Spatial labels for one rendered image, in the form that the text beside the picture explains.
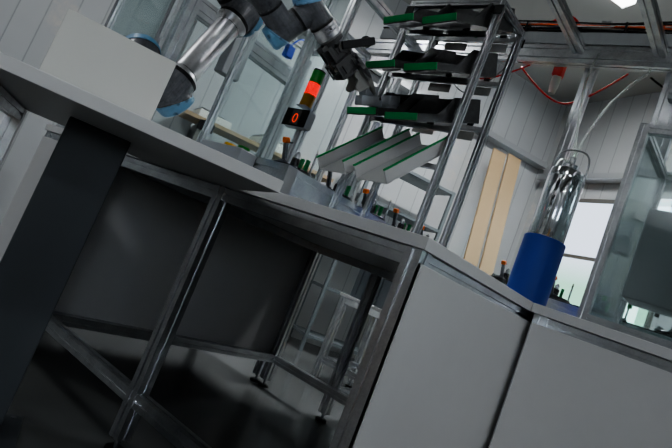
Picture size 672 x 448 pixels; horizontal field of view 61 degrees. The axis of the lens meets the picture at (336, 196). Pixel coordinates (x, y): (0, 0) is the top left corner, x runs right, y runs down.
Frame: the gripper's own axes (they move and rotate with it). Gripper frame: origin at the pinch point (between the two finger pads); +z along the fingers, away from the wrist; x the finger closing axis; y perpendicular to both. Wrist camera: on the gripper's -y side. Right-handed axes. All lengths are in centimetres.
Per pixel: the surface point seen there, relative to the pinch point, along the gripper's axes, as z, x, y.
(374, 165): 14.8, 11.3, 17.3
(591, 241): 346, -210, -224
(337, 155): 10.3, -2.8, 20.0
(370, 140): 15.2, -5.3, 6.7
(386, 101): 6.3, 0.9, -2.4
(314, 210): 6.4, 24.0, 43.4
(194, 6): -45, -128, -8
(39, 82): -55, 29, 73
